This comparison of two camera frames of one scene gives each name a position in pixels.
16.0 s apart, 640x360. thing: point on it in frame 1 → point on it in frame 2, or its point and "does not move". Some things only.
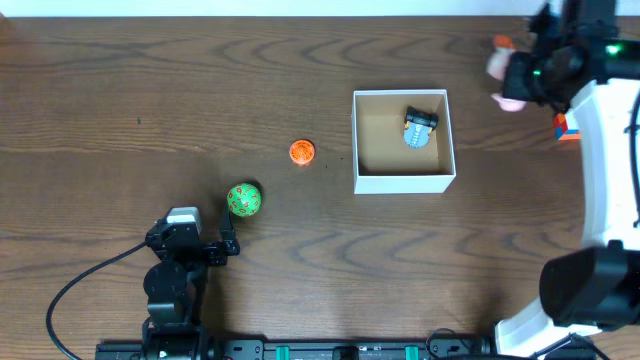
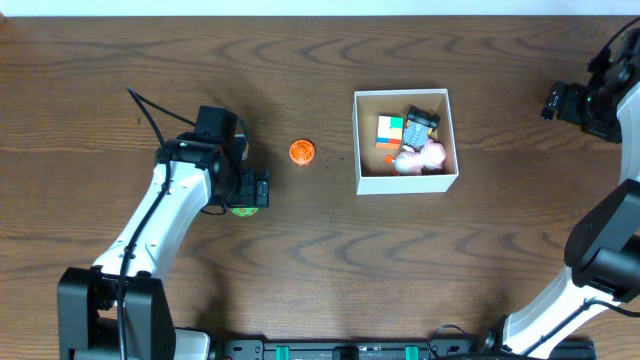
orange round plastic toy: [302, 151] does not move
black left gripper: [209, 251] → [256, 188]
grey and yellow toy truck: [418, 126] does not move
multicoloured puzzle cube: [563, 133] → [389, 131]
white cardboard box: [383, 163] does not move
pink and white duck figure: [496, 62] → [410, 161]
